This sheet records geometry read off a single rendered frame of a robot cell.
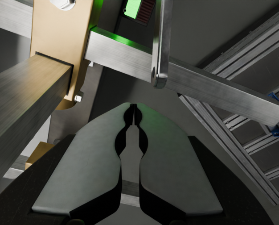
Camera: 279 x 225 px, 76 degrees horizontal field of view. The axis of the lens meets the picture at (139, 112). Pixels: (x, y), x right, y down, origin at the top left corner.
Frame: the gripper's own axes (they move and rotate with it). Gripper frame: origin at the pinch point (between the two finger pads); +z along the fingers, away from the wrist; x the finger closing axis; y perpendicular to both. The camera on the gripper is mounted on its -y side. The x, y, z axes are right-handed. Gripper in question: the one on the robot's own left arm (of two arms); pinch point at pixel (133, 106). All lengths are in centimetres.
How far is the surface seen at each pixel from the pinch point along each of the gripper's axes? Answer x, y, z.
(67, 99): -8.1, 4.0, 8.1
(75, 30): -5.6, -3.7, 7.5
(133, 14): -0.5, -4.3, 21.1
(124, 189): -1.9, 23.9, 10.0
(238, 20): 51, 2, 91
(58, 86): -6.8, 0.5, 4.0
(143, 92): 4, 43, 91
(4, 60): -29.4, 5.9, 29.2
